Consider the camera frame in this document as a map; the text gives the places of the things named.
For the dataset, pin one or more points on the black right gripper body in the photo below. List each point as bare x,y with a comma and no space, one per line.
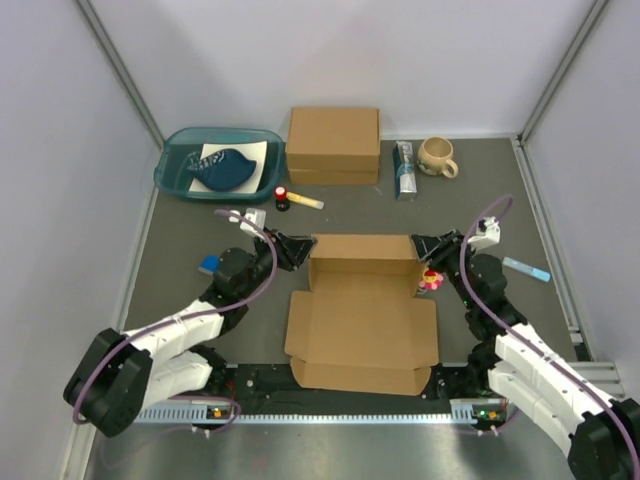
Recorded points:
448,261

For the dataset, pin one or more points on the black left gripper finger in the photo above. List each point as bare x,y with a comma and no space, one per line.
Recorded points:
292,244
292,261

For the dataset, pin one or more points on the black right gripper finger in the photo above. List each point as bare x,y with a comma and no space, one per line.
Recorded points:
426,255
425,241

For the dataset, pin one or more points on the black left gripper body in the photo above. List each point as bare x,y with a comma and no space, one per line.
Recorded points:
262,261

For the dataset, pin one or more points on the brown cardboard box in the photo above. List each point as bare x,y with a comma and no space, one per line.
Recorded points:
360,326

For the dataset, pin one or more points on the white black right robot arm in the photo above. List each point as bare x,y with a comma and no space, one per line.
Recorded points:
597,433

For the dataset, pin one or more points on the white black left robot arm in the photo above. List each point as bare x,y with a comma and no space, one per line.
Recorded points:
122,374

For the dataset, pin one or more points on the blue toothpaste box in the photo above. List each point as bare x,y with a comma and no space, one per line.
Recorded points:
404,167

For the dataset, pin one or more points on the lower folded cardboard box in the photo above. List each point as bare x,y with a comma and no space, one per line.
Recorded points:
333,178

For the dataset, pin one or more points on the folded cardboard box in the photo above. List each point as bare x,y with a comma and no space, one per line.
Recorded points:
341,139
333,178

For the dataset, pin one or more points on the upper folded cardboard box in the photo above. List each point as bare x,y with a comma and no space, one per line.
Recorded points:
341,139

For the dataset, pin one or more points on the blue small eraser block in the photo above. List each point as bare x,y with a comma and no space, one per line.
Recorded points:
209,265

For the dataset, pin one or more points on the pink flower toy right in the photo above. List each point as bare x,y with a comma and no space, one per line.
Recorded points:
430,280

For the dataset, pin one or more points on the red black stamp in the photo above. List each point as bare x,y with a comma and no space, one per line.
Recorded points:
281,199

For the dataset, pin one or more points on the light blue marker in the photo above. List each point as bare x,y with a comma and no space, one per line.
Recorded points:
526,269

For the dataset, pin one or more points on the yellow highlighter marker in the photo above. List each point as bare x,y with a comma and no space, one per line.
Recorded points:
305,201

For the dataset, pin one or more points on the beige ceramic mug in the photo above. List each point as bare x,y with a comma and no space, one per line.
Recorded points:
435,157

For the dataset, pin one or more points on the dark blue shoe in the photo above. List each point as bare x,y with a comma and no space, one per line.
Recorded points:
223,170

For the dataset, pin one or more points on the teal plastic bin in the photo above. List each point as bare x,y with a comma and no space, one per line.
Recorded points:
171,177

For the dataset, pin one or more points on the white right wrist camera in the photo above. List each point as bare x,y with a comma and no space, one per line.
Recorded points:
487,234

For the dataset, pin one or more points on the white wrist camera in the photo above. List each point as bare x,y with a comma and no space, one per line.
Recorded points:
487,234
251,222

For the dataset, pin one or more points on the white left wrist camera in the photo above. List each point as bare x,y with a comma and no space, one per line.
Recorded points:
251,222

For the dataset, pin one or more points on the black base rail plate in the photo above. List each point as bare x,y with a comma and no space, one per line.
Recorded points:
272,389

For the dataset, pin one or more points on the grey slotted cable duct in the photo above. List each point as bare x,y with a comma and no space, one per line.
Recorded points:
457,412

